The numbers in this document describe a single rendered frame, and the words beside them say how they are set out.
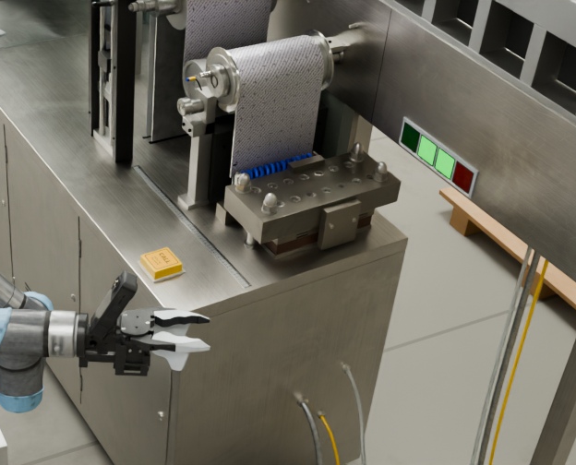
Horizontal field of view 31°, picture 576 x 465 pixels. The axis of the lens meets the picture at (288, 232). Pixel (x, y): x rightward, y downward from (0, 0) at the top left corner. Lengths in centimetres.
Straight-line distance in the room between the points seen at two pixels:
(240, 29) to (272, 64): 23
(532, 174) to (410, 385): 148
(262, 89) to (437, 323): 161
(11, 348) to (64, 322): 9
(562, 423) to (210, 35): 124
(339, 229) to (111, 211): 55
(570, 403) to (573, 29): 92
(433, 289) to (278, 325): 152
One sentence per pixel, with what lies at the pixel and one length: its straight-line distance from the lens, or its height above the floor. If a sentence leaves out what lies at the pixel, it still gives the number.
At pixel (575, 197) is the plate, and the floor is 131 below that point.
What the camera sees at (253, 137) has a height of 112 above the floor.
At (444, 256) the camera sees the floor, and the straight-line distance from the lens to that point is 408.
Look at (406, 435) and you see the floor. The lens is 332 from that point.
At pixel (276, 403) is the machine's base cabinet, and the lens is 265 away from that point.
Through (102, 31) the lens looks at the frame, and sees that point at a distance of 264.
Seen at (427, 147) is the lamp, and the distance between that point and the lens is 235.
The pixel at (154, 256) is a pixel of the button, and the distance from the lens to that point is 235.
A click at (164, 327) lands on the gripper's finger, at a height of 122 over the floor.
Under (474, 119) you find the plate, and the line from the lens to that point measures 223.
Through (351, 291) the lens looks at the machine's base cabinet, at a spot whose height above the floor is 79.
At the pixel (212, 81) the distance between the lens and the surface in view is 238.
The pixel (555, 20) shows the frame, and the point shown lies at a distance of 204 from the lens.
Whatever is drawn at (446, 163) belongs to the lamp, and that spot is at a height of 119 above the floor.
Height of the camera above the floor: 236
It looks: 36 degrees down
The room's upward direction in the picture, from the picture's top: 8 degrees clockwise
